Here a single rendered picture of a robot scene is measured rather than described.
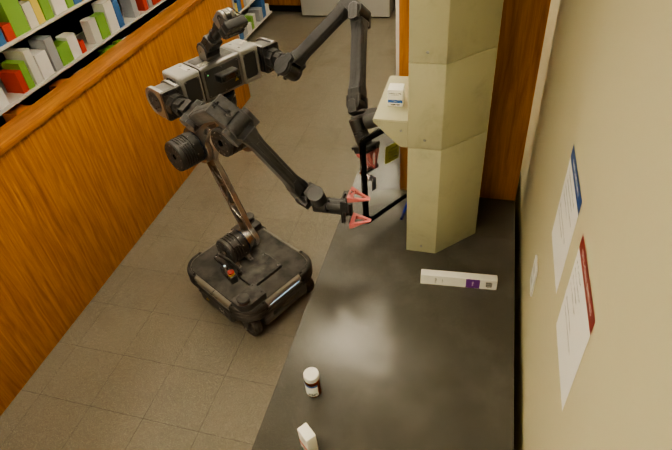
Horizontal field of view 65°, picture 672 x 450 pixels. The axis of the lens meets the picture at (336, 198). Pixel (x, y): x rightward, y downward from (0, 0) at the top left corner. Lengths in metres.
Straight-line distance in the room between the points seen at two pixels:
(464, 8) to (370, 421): 1.19
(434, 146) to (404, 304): 0.56
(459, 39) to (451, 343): 0.94
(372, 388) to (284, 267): 1.46
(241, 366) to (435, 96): 1.86
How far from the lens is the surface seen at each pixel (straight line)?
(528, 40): 1.97
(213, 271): 3.11
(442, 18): 1.55
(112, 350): 3.28
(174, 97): 2.10
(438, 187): 1.84
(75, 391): 3.21
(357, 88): 2.01
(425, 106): 1.67
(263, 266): 3.02
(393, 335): 1.80
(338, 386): 1.70
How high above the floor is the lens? 2.39
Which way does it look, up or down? 39 degrees down
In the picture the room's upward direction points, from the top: 6 degrees counter-clockwise
